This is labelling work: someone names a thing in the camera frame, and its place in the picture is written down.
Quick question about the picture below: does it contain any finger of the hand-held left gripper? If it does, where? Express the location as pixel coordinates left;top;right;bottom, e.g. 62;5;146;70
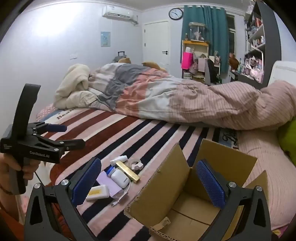
32;134;85;153
28;122;67;135

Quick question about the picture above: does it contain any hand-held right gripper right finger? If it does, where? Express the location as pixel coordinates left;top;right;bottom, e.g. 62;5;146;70
196;159;272;241

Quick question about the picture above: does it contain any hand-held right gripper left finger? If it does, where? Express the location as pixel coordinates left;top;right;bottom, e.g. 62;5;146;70
24;156;102;241

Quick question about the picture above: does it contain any white box with yellow label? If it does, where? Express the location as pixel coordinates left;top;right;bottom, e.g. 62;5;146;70
85;185;110;201

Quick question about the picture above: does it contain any light purple box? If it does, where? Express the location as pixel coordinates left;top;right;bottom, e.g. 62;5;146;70
95;173;125;198

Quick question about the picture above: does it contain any white earbud case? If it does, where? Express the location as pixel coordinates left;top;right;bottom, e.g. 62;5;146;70
111;169;130;188

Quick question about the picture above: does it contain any white adapter cable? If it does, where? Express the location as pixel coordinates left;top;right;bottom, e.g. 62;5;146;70
112;185;130;207

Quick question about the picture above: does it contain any brown cardboard box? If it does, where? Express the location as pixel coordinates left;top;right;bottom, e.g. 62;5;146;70
124;138;269;241

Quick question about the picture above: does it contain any white small bottle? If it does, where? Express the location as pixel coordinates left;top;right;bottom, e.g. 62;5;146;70
110;156;128;165

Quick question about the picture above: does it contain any gold bar-shaped box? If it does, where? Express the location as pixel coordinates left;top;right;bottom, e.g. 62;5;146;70
115;161;141;183

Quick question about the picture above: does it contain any clear tape roll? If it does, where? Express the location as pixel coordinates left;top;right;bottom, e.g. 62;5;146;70
129;159;144;171

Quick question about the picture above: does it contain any person's left forearm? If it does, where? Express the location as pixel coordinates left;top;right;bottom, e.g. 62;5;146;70
0;188;20;223

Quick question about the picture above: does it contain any person's left hand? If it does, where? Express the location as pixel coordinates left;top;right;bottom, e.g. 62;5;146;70
0;154;40;193

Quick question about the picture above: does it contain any floral bed sheet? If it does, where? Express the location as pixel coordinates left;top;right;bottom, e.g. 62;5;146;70
36;103;58;121

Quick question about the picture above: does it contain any cream fleece blanket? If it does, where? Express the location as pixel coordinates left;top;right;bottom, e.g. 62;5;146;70
54;64;102;109

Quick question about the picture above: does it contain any pink ribbed pillow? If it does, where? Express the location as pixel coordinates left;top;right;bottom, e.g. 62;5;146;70
238;130;296;232

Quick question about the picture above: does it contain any striped pink blanket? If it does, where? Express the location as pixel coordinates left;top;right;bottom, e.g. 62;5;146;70
36;107;238;241

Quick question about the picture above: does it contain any green plush toy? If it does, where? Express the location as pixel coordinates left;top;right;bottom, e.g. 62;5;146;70
277;116;296;166

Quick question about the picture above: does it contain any pink grey duvet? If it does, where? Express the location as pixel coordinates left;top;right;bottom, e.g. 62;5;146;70
89;62;296;131

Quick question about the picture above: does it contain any dark suitcase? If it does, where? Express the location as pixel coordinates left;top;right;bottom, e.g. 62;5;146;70
113;51;127;63

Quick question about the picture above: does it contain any black garment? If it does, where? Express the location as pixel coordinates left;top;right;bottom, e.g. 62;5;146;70
207;59;218;84

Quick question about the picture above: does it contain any brown round bag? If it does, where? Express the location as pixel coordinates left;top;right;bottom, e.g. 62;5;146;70
229;53;240;70

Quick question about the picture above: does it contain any bright pink bag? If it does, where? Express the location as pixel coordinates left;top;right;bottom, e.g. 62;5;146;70
181;52;193;70

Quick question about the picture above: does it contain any white air conditioner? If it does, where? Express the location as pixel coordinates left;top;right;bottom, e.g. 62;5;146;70
102;6;139;25

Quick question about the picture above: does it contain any white door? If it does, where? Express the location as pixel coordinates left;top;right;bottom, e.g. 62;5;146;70
142;21;170;75

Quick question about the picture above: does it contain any white bed headboard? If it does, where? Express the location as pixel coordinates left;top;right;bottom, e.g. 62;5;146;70
268;61;296;85

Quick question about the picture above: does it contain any yellow white shelf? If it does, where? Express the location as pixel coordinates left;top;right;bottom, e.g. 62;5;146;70
181;40;211;81

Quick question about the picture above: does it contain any window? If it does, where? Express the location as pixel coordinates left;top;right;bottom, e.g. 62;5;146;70
226;14;236;56

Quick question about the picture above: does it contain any dark bookshelf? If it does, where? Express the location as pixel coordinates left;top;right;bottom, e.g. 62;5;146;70
240;0;281;90

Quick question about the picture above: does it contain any glass display case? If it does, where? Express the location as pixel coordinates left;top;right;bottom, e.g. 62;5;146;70
188;22;206;42

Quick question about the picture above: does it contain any teal curtain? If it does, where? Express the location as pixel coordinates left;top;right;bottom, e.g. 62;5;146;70
183;5;228;75

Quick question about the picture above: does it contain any light blue wall poster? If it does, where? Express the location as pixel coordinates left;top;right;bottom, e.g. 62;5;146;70
100;31;111;47

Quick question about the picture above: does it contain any round wall clock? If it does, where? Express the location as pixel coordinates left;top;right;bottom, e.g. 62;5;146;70
169;8;184;20

